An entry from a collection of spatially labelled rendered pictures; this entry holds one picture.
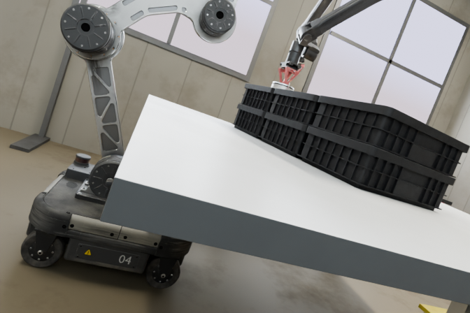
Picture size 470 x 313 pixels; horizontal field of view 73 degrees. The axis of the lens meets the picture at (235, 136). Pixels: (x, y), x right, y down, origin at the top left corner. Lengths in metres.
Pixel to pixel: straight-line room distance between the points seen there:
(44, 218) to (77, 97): 1.83
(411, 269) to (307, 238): 0.14
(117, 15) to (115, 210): 1.27
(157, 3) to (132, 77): 1.51
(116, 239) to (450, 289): 1.07
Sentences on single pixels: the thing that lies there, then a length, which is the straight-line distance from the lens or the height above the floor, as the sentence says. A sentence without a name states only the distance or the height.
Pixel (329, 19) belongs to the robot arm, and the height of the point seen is 1.28.
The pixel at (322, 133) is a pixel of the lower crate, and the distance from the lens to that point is 1.04.
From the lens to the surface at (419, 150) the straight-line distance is 1.04.
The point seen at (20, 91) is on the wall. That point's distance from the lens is 3.12.
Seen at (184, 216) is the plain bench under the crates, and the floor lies 0.68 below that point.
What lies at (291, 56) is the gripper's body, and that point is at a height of 1.10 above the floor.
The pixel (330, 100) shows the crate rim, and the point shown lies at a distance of 1.07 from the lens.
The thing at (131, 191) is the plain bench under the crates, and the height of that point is 0.69.
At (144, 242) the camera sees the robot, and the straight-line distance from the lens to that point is 1.29.
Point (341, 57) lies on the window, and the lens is 3.45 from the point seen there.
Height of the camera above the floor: 0.78
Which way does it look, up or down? 5 degrees down
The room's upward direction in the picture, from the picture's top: 20 degrees clockwise
